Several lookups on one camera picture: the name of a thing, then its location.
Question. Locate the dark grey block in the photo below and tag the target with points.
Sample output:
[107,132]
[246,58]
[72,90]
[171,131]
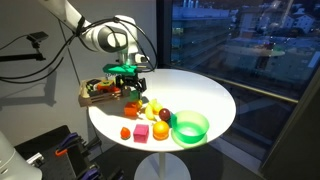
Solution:
[94,93]

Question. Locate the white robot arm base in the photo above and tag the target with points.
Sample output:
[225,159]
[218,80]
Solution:
[13,160]

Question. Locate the black camera on stand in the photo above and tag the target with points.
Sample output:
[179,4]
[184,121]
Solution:
[37,36]

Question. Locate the teal block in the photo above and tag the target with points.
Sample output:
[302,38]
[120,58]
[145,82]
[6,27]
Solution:
[171,119]

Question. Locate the wooden box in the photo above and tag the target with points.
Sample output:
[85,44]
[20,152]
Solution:
[90,100]

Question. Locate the metal window rail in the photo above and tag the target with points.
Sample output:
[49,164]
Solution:
[260,90]

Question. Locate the black white zebra block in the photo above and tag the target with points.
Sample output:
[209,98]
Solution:
[90,85]

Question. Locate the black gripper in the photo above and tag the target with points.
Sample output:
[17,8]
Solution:
[126,80]

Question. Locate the silver metal bracket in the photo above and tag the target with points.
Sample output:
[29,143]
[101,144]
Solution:
[35,159]

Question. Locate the red toy tomato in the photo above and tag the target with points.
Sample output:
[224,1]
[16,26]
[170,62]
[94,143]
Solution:
[116,89]

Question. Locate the toy orange fruit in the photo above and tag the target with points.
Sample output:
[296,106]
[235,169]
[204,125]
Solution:
[161,130]

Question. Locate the white table pedestal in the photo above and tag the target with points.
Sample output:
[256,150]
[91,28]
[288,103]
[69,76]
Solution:
[161,166]

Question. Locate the dark red toy plum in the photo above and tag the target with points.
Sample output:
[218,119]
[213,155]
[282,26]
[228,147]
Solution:
[164,114]

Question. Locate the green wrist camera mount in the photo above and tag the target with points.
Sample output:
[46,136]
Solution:
[120,69]

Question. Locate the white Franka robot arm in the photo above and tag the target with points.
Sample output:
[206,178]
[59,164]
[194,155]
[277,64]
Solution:
[106,38]

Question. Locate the pink block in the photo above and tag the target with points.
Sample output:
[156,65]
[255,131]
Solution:
[141,133]

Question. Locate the green plastic bowl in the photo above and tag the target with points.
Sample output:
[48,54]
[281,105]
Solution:
[190,131]

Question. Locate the purple clamp orange tip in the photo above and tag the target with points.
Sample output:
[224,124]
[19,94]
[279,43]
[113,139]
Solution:
[68,140]

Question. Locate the dark window frame post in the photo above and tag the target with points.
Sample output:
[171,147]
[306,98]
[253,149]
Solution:
[164,33]

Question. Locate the green foam block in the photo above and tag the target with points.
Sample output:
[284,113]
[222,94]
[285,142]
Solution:
[134,96]

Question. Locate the small red-orange toy fruit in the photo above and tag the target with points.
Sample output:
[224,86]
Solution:
[125,133]

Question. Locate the yellow toy banana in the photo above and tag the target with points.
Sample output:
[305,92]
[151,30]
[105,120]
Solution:
[149,111]

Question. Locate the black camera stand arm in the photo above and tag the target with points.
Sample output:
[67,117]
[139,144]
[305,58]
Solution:
[20,57]

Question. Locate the black mounting platform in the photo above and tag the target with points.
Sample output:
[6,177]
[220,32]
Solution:
[56,166]

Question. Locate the purple spring clamp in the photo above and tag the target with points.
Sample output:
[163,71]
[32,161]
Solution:
[89,174]

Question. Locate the yellow toy fruit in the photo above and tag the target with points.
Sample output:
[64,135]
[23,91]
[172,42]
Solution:
[157,108]

